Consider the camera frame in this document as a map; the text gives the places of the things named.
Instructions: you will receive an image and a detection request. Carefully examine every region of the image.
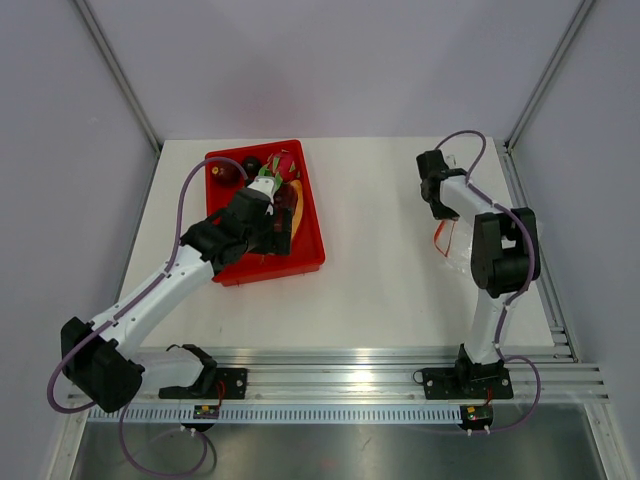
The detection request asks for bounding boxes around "pink dragon fruit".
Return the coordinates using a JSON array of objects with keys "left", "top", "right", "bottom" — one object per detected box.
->
[{"left": 258, "top": 150, "right": 301, "bottom": 189}]

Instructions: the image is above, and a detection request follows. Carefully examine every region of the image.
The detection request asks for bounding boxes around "aluminium mounting rail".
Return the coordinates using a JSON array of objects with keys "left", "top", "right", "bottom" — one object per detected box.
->
[{"left": 67, "top": 349, "right": 611, "bottom": 402}]

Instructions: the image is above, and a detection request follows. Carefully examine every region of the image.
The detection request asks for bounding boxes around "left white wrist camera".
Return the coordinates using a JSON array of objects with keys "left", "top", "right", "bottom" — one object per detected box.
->
[{"left": 248, "top": 176, "right": 280, "bottom": 202}]

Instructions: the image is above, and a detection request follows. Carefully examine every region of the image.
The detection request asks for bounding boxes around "aluminium corner post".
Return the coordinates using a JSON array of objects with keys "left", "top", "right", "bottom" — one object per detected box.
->
[
  {"left": 504, "top": 0, "right": 598, "bottom": 154},
  {"left": 69, "top": 0, "right": 163, "bottom": 158}
]

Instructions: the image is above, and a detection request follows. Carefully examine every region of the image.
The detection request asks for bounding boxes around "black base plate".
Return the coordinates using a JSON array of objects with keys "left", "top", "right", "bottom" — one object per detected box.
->
[
  {"left": 158, "top": 367, "right": 250, "bottom": 401},
  {"left": 419, "top": 367, "right": 514, "bottom": 401}
]

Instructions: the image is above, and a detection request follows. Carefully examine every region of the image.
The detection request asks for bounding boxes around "left small circuit board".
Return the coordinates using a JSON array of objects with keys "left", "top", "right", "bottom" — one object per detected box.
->
[{"left": 193, "top": 405, "right": 220, "bottom": 419}]

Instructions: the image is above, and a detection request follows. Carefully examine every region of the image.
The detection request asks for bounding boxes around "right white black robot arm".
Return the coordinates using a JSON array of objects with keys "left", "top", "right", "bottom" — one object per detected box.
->
[{"left": 416, "top": 150, "right": 540, "bottom": 401}]

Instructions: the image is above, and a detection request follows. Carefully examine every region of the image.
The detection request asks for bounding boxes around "white slotted cable duct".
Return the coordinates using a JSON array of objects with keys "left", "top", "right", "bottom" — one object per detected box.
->
[{"left": 88, "top": 404, "right": 462, "bottom": 425}]

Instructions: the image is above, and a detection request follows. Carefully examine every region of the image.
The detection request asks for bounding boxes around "red plastic tray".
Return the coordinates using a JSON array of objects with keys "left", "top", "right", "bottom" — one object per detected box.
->
[{"left": 205, "top": 140, "right": 325, "bottom": 287}]

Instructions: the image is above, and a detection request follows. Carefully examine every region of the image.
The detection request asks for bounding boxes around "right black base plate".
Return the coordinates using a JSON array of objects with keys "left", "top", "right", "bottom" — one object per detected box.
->
[{"left": 419, "top": 367, "right": 514, "bottom": 401}]

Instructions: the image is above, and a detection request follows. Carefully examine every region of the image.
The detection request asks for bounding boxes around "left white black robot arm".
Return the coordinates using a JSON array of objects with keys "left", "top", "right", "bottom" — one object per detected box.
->
[{"left": 54, "top": 176, "right": 291, "bottom": 413}]

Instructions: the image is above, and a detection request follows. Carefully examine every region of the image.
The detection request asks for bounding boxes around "small circuit board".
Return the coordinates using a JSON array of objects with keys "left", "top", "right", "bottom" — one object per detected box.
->
[
  {"left": 193, "top": 405, "right": 220, "bottom": 419},
  {"left": 462, "top": 405, "right": 493, "bottom": 423}
]

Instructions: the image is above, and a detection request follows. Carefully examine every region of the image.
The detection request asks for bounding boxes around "right small circuit board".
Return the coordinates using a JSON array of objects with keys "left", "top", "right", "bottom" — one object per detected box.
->
[{"left": 462, "top": 405, "right": 493, "bottom": 423}]

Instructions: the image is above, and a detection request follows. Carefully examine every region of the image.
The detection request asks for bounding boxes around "right aluminium corner post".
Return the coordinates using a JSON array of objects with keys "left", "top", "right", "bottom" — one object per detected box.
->
[{"left": 504, "top": 0, "right": 598, "bottom": 154}]

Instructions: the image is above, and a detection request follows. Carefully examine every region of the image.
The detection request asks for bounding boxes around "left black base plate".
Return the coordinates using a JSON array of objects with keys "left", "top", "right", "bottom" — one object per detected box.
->
[{"left": 158, "top": 367, "right": 250, "bottom": 401}]

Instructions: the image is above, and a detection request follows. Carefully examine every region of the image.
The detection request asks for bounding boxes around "clear orange zip top bag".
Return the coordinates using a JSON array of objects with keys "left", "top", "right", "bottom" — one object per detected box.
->
[{"left": 432, "top": 220, "right": 472, "bottom": 276}]

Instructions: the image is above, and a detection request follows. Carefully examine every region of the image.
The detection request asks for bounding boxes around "red apple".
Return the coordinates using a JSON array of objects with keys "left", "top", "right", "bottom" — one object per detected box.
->
[{"left": 210, "top": 161, "right": 241, "bottom": 187}]

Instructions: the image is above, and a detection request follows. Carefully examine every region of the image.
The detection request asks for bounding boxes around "dark plum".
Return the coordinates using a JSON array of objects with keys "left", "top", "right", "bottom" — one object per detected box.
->
[{"left": 242, "top": 156, "right": 262, "bottom": 176}]

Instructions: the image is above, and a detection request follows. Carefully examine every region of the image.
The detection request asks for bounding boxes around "left aluminium corner post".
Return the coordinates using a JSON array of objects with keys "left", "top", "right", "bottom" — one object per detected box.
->
[{"left": 69, "top": 0, "right": 163, "bottom": 158}]

